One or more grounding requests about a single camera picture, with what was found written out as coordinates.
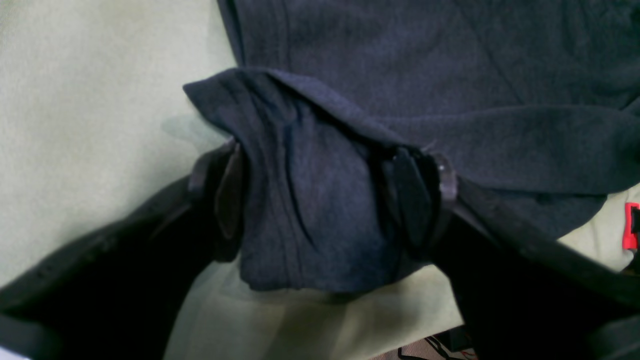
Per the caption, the green table cloth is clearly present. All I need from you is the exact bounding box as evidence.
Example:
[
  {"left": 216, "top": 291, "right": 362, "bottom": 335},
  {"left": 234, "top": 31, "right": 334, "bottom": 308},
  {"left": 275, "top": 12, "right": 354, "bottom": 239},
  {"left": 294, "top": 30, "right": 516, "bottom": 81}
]
[{"left": 1, "top": 0, "right": 639, "bottom": 360}]

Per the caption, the right orange clamp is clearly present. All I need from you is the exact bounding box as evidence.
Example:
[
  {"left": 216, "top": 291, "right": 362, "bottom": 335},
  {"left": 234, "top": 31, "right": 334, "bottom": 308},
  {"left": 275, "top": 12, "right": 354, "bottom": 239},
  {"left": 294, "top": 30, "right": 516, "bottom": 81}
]
[{"left": 622, "top": 202, "right": 640, "bottom": 250}]

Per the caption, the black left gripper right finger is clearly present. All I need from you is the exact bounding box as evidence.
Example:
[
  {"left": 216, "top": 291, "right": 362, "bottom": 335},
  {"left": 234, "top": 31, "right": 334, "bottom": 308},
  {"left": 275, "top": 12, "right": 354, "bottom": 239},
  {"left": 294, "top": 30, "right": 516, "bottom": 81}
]
[{"left": 382, "top": 146, "right": 639, "bottom": 360}]

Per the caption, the dark navy long-sleeve shirt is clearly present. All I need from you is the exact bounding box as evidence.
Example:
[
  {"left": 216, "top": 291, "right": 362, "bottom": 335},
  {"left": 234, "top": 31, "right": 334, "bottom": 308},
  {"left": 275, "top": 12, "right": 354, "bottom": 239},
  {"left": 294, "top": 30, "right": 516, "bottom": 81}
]
[{"left": 183, "top": 0, "right": 639, "bottom": 293}]

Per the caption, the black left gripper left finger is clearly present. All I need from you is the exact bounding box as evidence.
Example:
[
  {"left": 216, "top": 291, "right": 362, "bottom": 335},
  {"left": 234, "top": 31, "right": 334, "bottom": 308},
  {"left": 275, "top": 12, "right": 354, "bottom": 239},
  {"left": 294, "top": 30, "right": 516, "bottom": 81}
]
[{"left": 1, "top": 140, "right": 245, "bottom": 360}]

